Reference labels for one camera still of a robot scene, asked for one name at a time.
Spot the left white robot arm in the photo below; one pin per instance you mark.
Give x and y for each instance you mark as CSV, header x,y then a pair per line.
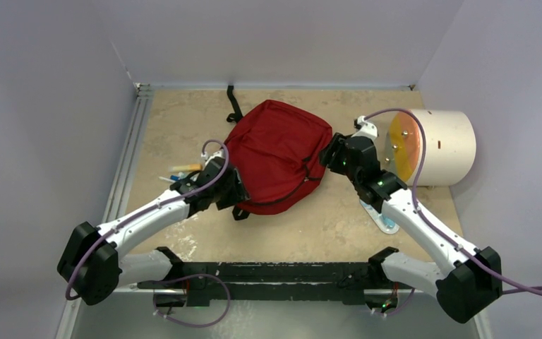
x,y
97,259

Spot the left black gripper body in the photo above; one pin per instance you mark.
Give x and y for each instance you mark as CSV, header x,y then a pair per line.
x,y
229,195

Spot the light blue pencil case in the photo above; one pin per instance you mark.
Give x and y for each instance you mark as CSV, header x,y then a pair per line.
x,y
384,224

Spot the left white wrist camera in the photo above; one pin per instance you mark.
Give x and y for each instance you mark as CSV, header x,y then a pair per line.
x,y
207,157

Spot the thin yellow-green pen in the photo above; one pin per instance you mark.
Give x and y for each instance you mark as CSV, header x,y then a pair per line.
x,y
166,179

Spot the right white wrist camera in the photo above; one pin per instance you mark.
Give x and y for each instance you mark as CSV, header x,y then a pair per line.
x,y
365,128

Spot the white cylinder with coloured disc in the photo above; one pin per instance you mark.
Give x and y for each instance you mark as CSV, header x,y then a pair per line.
x,y
442,149

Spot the aluminium frame rails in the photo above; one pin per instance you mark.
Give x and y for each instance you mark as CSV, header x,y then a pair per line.
x,y
274,157

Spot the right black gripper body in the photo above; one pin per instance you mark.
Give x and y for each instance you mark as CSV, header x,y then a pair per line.
x,y
351,174

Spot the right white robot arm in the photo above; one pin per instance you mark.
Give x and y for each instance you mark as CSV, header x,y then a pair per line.
x,y
457,275

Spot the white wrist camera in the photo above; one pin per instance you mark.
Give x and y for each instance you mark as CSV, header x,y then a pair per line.
x,y
365,128
207,157

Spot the red backpack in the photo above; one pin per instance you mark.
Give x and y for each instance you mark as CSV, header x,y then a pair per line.
x,y
275,147

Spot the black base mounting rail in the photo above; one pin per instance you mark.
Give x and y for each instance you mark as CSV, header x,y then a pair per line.
x,y
351,283

